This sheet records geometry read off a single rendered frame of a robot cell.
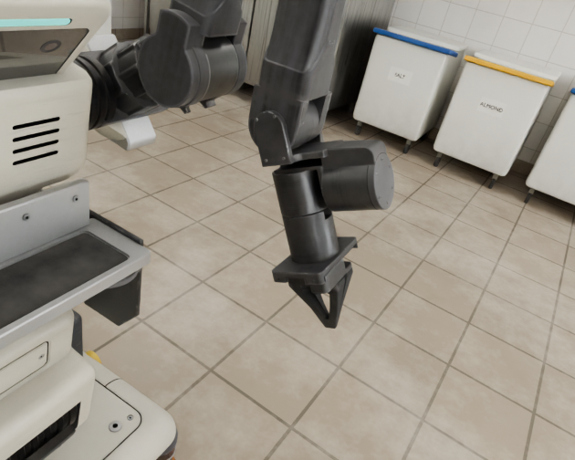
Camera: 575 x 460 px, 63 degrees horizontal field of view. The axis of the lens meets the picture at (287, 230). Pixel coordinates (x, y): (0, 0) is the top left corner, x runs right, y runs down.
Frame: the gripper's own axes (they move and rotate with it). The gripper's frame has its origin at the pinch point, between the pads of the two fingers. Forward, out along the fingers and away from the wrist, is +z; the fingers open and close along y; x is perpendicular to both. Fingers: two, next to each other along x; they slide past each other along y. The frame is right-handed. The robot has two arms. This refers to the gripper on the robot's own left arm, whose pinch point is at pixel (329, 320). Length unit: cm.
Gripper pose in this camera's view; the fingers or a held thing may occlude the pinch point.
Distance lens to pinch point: 59.3
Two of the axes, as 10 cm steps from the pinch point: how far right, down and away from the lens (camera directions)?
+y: 5.0, -3.7, 7.8
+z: 2.1, 9.3, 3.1
